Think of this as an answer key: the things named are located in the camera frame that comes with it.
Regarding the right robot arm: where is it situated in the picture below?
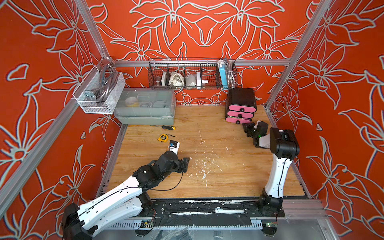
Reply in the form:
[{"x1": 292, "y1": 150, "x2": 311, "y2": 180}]
[{"x1": 242, "y1": 121, "x2": 300, "y2": 216}]

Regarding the pink bottom drawer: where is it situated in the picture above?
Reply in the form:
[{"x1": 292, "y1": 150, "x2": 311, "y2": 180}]
[{"x1": 225, "y1": 116, "x2": 252, "y2": 125}]

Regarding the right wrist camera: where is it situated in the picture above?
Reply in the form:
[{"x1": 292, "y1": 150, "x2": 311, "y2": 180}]
[{"x1": 255, "y1": 121, "x2": 269, "y2": 138}]

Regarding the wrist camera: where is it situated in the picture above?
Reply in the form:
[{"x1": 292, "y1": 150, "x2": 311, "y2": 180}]
[
  {"x1": 169, "y1": 140, "x2": 180, "y2": 155},
  {"x1": 255, "y1": 121, "x2": 269, "y2": 138}
]

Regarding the black wire basket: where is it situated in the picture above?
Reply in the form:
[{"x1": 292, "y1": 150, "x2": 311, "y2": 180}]
[{"x1": 148, "y1": 58, "x2": 238, "y2": 90}]

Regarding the clear plastic wall bin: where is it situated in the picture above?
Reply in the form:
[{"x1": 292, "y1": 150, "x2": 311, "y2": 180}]
[{"x1": 73, "y1": 71, "x2": 125, "y2": 115}]

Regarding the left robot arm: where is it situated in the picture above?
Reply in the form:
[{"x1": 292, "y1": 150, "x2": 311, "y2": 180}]
[{"x1": 61, "y1": 151, "x2": 191, "y2": 240}]

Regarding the yellow black screwdriver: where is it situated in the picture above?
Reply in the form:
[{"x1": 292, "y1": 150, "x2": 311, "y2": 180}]
[{"x1": 158, "y1": 125, "x2": 176, "y2": 131}]

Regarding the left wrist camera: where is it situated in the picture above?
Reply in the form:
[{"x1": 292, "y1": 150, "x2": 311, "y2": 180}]
[{"x1": 169, "y1": 140, "x2": 180, "y2": 155}]

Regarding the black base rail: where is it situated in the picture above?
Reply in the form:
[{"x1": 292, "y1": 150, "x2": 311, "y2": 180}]
[{"x1": 141, "y1": 197, "x2": 285, "y2": 228}]

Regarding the pink drawer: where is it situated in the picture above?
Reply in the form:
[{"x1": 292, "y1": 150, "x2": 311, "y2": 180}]
[
  {"x1": 225, "y1": 116, "x2": 252, "y2": 125},
  {"x1": 227, "y1": 111, "x2": 254, "y2": 119},
  {"x1": 228, "y1": 105, "x2": 257, "y2": 113}
]

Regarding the grey plastic storage box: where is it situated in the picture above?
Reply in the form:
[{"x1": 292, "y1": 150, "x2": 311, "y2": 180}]
[{"x1": 114, "y1": 88, "x2": 176, "y2": 126}]

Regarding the black drawer cabinet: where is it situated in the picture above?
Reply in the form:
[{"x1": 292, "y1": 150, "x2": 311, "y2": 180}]
[{"x1": 225, "y1": 88, "x2": 257, "y2": 118}]

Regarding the pink top drawer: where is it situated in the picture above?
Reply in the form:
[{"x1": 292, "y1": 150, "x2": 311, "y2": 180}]
[{"x1": 228, "y1": 105, "x2": 257, "y2": 113}]

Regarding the yellow tape measure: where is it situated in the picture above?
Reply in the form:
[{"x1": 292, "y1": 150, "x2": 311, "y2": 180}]
[{"x1": 158, "y1": 134, "x2": 175, "y2": 143}]

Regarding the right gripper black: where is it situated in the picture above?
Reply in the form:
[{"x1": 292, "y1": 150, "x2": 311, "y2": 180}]
[{"x1": 241, "y1": 122, "x2": 259, "y2": 140}]

